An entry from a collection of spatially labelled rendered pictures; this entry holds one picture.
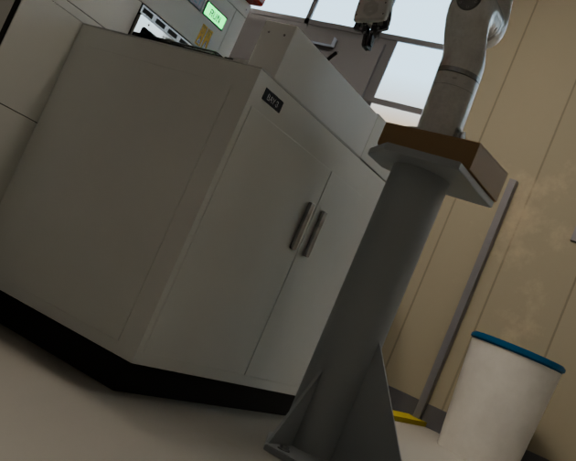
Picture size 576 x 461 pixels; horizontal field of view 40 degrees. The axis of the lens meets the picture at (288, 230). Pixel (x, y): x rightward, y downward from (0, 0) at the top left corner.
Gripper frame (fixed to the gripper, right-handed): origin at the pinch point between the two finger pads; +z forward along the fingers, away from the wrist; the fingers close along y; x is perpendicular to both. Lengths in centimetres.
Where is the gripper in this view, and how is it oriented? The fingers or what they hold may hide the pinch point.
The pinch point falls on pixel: (368, 42)
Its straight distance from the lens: 234.4
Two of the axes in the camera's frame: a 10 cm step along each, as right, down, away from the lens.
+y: 8.6, 1.1, -4.9
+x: 4.5, 2.7, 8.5
